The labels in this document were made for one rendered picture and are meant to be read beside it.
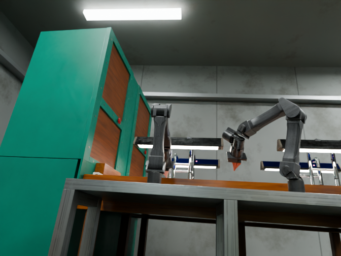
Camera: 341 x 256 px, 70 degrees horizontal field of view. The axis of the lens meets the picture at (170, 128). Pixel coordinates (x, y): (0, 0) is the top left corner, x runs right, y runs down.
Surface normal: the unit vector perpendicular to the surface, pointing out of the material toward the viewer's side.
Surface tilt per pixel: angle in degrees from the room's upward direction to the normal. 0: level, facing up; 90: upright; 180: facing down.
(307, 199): 90
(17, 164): 90
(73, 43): 90
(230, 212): 90
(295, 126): 101
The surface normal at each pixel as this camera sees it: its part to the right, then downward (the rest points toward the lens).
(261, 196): -0.08, -0.38
